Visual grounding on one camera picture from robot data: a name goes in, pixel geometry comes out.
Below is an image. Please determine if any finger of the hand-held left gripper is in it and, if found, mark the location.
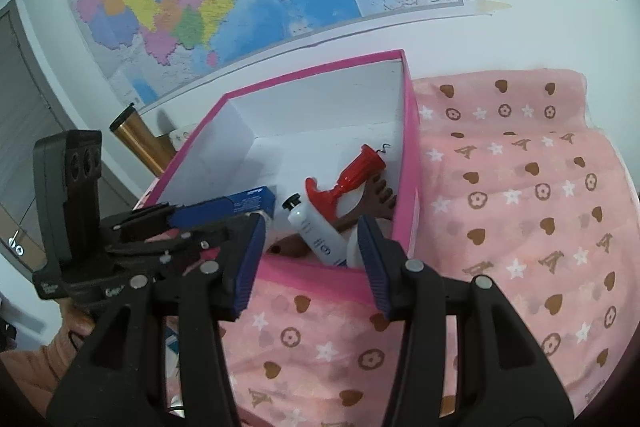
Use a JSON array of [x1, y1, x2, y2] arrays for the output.
[[99, 202, 174, 234], [104, 216, 252, 279]]

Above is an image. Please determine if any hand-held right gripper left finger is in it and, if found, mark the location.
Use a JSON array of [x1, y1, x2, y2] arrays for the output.
[[47, 213, 267, 427]]

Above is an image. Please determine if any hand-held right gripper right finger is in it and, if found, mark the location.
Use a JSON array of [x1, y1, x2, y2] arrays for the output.
[[356, 213, 576, 427]]

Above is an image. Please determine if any blue white medicine box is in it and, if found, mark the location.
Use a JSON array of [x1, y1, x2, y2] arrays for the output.
[[170, 186, 277, 229]]

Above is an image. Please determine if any white tube with black cap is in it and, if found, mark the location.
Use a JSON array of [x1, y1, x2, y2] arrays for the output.
[[281, 193, 349, 267]]

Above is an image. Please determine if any brown wooden back scratcher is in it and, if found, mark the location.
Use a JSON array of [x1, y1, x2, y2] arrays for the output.
[[270, 174, 398, 258]]

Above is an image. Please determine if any pink cardboard box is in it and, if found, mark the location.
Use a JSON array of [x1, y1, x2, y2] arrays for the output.
[[132, 49, 421, 308]]

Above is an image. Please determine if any person's left forearm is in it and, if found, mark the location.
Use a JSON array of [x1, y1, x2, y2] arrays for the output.
[[0, 302, 101, 408]]

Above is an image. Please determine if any gold thermos bottle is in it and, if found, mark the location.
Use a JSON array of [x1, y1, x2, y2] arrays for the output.
[[109, 104, 177, 178]]

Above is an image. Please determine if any white power strip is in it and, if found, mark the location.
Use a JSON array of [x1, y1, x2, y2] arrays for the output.
[[169, 124, 201, 148]]

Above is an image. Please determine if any blue white paper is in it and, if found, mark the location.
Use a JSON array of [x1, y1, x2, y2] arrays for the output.
[[164, 317, 185, 408]]

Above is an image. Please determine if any pink printed blanket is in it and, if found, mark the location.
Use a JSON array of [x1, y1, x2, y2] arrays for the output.
[[165, 69, 626, 427]]

